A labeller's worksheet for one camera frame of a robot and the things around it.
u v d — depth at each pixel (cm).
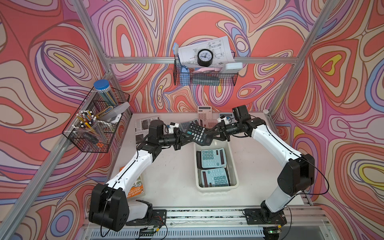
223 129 68
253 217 73
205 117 115
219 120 76
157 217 73
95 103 76
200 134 75
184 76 80
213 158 88
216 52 82
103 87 70
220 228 72
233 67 71
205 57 79
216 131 71
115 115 72
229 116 78
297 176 44
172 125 75
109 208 40
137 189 78
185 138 72
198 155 91
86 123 57
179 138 68
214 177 82
